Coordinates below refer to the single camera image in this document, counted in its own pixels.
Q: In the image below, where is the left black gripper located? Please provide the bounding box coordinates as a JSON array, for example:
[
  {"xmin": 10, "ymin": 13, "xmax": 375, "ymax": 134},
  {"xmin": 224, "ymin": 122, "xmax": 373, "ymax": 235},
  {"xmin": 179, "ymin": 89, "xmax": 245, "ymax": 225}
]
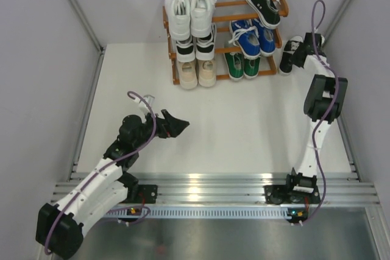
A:
[{"xmin": 133, "ymin": 110, "xmax": 188, "ymax": 149}]

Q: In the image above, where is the black canvas sneaker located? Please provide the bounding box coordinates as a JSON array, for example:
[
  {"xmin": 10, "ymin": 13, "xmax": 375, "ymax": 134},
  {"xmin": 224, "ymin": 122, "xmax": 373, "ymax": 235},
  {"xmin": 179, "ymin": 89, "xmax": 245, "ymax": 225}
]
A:
[
  {"xmin": 246, "ymin": 0, "xmax": 280, "ymax": 29},
  {"xmin": 278, "ymin": 35, "xmax": 303, "ymax": 76}
]

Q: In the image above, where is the beige sneaker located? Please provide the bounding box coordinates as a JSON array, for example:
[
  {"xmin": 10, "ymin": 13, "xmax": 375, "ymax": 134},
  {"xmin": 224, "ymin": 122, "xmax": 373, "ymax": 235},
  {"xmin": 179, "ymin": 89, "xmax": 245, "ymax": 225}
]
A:
[
  {"xmin": 177, "ymin": 60, "xmax": 198, "ymax": 90},
  {"xmin": 198, "ymin": 59, "xmax": 217, "ymax": 88}
]

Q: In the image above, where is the green sneaker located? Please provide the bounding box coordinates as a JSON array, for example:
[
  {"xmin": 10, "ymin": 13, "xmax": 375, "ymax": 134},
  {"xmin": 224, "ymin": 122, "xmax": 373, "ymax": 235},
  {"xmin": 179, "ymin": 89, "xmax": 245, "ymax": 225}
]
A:
[
  {"xmin": 243, "ymin": 57, "xmax": 261, "ymax": 79},
  {"xmin": 224, "ymin": 51, "xmax": 244, "ymax": 82}
]

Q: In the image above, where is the black white-striped sneaker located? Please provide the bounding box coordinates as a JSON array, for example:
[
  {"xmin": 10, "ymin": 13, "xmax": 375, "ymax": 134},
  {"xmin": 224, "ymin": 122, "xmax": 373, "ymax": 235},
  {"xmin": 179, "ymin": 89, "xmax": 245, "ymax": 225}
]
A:
[
  {"xmin": 175, "ymin": 35, "xmax": 196, "ymax": 63},
  {"xmin": 196, "ymin": 23, "xmax": 216, "ymax": 61}
]

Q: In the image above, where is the white sneaker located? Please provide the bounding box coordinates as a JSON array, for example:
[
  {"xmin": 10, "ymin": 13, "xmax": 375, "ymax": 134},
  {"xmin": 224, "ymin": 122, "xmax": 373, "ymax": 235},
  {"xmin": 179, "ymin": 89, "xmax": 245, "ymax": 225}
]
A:
[
  {"xmin": 190, "ymin": 0, "xmax": 216, "ymax": 38},
  {"xmin": 165, "ymin": 0, "xmax": 191, "ymax": 41}
]

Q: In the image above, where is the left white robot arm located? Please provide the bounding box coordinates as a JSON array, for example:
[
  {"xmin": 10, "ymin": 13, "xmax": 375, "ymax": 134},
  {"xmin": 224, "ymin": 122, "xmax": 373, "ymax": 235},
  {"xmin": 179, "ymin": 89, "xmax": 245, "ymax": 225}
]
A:
[{"xmin": 35, "ymin": 110, "xmax": 190, "ymax": 259}]

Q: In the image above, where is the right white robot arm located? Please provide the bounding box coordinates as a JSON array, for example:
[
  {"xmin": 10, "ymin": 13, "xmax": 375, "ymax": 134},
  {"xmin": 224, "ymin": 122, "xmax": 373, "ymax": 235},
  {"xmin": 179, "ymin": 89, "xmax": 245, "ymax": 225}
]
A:
[{"xmin": 285, "ymin": 32, "xmax": 348, "ymax": 203}]

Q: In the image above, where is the orange wooden shoe shelf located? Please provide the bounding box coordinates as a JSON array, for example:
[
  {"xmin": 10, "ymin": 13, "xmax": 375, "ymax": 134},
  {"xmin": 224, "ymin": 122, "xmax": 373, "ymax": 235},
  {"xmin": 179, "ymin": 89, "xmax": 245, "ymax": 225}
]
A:
[{"xmin": 162, "ymin": 0, "xmax": 289, "ymax": 85}]

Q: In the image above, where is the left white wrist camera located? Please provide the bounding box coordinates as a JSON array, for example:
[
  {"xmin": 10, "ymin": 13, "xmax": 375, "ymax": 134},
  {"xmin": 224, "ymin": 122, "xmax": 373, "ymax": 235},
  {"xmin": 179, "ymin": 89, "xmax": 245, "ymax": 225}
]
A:
[{"xmin": 138, "ymin": 94, "xmax": 155, "ymax": 114}]

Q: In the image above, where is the perforated cable duct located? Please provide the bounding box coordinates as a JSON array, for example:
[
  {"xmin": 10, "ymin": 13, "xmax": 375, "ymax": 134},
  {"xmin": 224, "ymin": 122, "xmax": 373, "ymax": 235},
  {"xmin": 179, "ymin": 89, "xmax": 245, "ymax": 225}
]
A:
[{"xmin": 103, "ymin": 206, "xmax": 306, "ymax": 219}]

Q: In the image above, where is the right aluminium frame post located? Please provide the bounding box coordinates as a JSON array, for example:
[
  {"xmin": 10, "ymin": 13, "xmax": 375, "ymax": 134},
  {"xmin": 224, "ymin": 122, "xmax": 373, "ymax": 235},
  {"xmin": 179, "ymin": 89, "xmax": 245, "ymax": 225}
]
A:
[{"xmin": 324, "ymin": 0, "xmax": 353, "ymax": 45}]

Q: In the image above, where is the aluminium frame post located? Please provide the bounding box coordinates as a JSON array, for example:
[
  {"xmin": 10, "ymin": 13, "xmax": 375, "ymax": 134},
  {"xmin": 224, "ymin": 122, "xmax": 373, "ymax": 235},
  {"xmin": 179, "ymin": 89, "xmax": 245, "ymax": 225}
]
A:
[
  {"xmin": 67, "ymin": 0, "xmax": 104, "ymax": 54},
  {"xmin": 324, "ymin": 0, "xmax": 353, "ymax": 45}
]

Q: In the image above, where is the aluminium rail base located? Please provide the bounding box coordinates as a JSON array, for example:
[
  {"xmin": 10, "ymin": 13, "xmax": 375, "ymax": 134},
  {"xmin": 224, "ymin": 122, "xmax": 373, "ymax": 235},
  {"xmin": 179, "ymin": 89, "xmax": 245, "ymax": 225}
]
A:
[{"xmin": 50, "ymin": 171, "xmax": 380, "ymax": 209}]

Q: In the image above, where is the left aluminium frame post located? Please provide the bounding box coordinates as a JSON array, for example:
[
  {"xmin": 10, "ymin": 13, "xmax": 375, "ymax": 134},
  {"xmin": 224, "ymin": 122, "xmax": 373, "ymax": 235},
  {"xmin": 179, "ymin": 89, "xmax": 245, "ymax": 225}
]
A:
[{"xmin": 67, "ymin": 0, "xmax": 104, "ymax": 54}]

